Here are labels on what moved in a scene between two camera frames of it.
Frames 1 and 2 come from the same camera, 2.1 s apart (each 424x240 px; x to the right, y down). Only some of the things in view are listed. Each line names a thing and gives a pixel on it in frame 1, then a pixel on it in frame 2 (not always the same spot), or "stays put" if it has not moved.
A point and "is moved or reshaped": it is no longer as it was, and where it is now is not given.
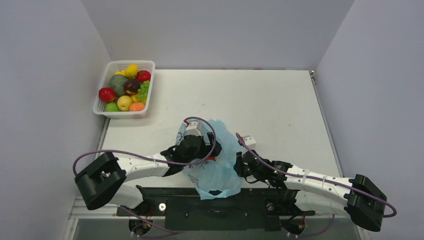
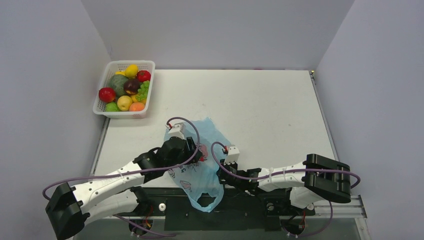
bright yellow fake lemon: (131, 70) stays put
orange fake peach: (136, 106) stays put
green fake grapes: (143, 91) stays put
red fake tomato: (143, 75) stays put
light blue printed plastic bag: (220, 175) is moved or reshaped
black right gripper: (239, 162) to (226, 170)
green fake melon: (117, 81) stays put
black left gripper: (207, 149) to (190, 149)
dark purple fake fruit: (131, 86) stays put
